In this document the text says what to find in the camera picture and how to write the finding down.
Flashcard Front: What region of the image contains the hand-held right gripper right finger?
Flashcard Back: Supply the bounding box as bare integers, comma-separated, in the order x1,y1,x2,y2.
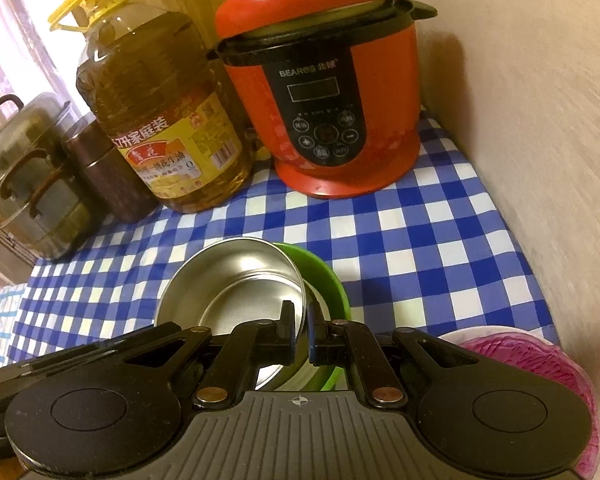
310,317,481,408

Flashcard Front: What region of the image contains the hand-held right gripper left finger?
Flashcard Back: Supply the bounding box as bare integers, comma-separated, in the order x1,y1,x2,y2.
125,302,301,408

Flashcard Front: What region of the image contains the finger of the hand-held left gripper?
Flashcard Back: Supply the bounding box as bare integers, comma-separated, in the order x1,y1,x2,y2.
0,322,183,391

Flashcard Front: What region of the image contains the green bowl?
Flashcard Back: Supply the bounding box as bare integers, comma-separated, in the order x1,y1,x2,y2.
272,242,352,393

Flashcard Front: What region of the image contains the stainless steel bowl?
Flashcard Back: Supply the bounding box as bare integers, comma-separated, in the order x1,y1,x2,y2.
152,237,331,393

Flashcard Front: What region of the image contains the white plate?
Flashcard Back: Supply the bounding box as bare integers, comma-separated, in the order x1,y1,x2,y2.
437,327,561,350

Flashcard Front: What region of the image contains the pink transparent plate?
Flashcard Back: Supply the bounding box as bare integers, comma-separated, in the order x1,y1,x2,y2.
455,332,600,480

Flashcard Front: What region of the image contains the light blue checkered cloth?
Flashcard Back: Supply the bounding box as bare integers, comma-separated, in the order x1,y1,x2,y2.
0,282,28,361

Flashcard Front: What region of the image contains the blue white checkered tablecloth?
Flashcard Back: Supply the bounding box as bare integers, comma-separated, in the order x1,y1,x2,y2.
0,110,566,376

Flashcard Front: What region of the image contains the copper metal canister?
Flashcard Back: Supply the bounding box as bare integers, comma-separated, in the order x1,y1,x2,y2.
62,120,158,223

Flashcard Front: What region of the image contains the stainless steel steamer pot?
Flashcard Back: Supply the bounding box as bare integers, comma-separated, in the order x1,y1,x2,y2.
0,92,106,261

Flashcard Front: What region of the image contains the cooking oil bottle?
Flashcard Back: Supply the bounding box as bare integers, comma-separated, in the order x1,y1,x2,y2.
47,0,253,213

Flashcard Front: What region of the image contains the red electric pressure cooker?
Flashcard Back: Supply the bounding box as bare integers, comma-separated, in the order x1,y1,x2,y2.
207,0,438,200

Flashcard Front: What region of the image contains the sheer patterned curtain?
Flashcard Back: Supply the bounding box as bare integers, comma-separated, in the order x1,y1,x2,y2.
0,0,88,126

